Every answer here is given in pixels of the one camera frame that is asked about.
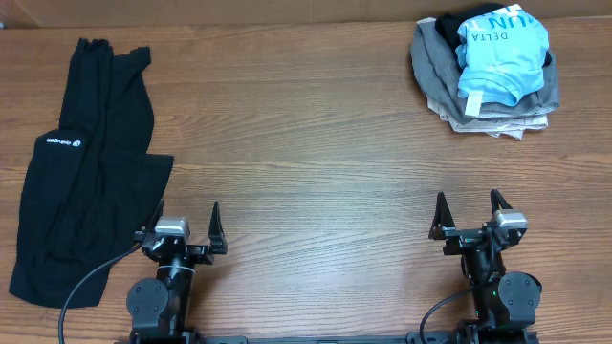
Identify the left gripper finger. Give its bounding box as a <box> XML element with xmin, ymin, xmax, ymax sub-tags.
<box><xmin>208</xmin><ymin>202</ymin><xmax>228</xmax><ymax>254</ymax></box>
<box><xmin>144</xmin><ymin>199</ymin><xmax>164</xmax><ymax>232</ymax></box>

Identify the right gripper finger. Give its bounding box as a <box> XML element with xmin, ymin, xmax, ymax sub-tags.
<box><xmin>428</xmin><ymin>192</ymin><xmax>456</xmax><ymax>240</ymax></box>
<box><xmin>490</xmin><ymin>189</ymin><xmax>513</xmax><ymax>214</ymax></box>

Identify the black t-shirt with logo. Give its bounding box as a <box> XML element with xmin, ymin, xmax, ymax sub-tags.
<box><xmin>9</xmin><ymin>39</ymin><xmax>173</xmax><ymax>309</ymax></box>

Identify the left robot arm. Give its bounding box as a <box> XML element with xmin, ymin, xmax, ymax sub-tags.
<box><xmin>126</xmin><ymin>203</ymin><xmax>228</xmax><ymax>344</ymax></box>

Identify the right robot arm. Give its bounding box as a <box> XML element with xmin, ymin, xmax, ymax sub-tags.
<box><xmin>418</xmin><ymin>189</ymin><xmax>542</xmax><ymax>344</ymax></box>

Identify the beige folded garment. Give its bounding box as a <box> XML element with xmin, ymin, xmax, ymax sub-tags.
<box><xmin>416</xmin><ymin>16</ymin><xmax>549</xmax><ymax>141</ymax></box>

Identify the grey folded garment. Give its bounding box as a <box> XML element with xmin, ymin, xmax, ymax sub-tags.
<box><xmin>410</xmin><ymin>17</ymin><xmax>560</xmax><ymax>123</ymax></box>

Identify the light blue folded shirt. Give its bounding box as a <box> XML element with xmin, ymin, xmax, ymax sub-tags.
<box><xmin>455</xmin><ymin>4</ymin><xmax>549</xmax><ymax>117</ymax></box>

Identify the black folded garment in pile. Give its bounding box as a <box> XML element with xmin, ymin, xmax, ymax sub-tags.
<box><xmin>435</xmin><ymin>3</ymin><xmax>550</xmax><ymax>71</ymax></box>

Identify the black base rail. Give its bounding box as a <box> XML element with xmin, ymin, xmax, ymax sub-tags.
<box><xmin>115</xmin><ymin>332</ymin><xmax>540</xmax><ymax>344</ymax></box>

